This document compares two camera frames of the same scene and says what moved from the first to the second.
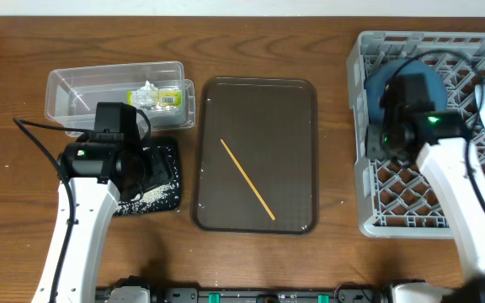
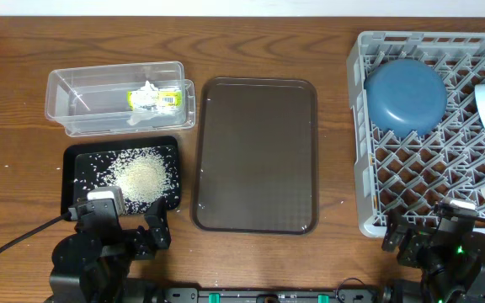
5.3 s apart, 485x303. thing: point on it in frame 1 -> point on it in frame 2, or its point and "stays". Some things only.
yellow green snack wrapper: (155, 98) stays
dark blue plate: (381, 81) stays
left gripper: (164, 173) -> (161, 233)
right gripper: (374, 148) -> (418, 237)
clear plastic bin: (159, 87) stays
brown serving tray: (270, 125) stays
